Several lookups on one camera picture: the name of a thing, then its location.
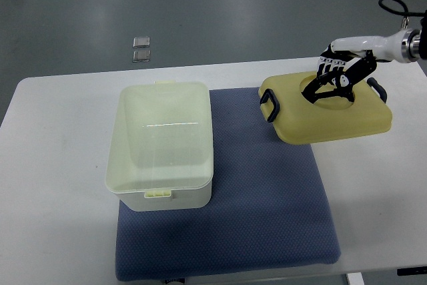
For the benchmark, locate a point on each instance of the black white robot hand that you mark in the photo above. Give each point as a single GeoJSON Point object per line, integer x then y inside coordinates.
{"type": "Point", "coordinates": [347, 61]}

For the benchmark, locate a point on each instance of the yellow box lid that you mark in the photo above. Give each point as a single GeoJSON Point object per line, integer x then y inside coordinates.
{"type": "Point", "coordinates": [297, 121]}

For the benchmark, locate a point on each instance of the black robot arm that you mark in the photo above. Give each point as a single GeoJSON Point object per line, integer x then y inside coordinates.
{"type": "Point", "coordinates": [422, 46]}

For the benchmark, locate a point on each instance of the white storage box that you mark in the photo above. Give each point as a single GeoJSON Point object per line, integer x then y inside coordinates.
{"type": "Point", "coordinates": [161, 153]}

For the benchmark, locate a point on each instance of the blue padded mat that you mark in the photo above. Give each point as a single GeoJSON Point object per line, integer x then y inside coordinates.
{"type": "Point", "coordinates": [268, 207]}

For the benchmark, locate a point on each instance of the upper metal floor plate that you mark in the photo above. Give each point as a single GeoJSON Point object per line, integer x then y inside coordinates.
{"type": "Point", "coordinates": [141, 42]}

